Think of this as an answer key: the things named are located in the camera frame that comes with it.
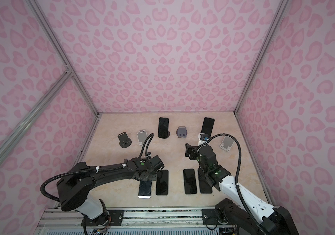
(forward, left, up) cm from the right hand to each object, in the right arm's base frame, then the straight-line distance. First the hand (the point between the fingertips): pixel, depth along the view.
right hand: (192, 143), depth 80 cm
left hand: (-11, +23, -15) cm, 30 cm away
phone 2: (+19, +18, -11) cm, 28 cm away
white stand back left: (+13, +32, -12) cm, 37 cm away
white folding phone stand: (+8, -24, -14) cm, 28 cm away
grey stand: (+14, +18, -11) cm, 25 cm away
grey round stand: (+9, +44, -14) cm, 47 cm away
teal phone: (-15, +1, -18) cm, 23 cm away
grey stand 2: (+20, +5, -17) cm, 27 cm away
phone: (-20, +26, -17) cm, 37 cm away
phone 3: (+18, -12, -8) cm, 23 cm away
